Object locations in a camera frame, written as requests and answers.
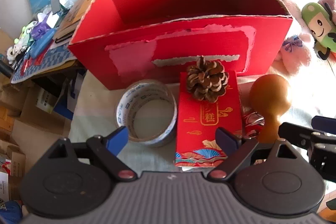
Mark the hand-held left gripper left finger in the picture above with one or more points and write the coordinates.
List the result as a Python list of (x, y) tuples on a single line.
[(118, 139)]

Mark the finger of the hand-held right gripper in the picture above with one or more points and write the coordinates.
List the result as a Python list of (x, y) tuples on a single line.
[(299, 132), (325, 123)]

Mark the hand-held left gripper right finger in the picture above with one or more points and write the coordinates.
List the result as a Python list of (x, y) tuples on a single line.
[(226, 140)]

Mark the printed packing tape roll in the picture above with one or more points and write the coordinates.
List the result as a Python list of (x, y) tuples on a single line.
[(124, 108)]

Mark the small red gift box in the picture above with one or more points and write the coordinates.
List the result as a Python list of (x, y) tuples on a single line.
[(194, 119)]

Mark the brown wooden gourd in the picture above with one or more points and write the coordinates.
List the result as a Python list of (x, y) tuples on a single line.
[(270, 98)]

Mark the brown pine cone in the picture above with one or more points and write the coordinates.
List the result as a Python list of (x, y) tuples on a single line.
[(207, 79)]

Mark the red cardboard box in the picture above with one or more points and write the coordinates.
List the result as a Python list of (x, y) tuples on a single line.
[(183, 50)]

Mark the red patterned packet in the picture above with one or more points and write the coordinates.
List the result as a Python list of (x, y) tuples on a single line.
[(252, 121)]

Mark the pale green bedsheet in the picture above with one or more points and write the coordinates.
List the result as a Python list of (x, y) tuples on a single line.
[(86, 108)]

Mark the pink plush rabbit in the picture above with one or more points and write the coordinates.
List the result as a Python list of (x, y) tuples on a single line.
[(296, 56)]

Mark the brown cardboard carton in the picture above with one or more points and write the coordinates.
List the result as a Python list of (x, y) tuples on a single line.
[(31, 113)]

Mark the green plush toy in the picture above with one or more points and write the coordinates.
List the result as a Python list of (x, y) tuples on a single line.
[(315, 22)]

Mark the blue patterned cloth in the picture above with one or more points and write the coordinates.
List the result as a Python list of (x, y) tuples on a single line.
[(55, 58)]

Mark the red paper cutout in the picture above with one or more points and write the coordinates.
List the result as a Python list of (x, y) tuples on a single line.
[(31, 62)]

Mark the blue pencil case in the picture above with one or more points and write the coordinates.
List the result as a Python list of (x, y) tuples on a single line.
[(42, 43)]

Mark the tan book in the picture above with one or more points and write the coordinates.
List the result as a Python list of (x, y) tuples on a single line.
[(74, 14)]

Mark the black cylinder bottle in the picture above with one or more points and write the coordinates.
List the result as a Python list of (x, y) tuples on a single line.
[(5, 67)]

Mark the small white plush toy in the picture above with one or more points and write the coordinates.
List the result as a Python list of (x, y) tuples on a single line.
[(14, 52)]

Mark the green frog toy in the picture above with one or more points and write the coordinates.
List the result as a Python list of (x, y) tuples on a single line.
[(26, 29)]

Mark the black smartphone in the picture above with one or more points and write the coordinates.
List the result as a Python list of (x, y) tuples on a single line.
[(55, 3)]

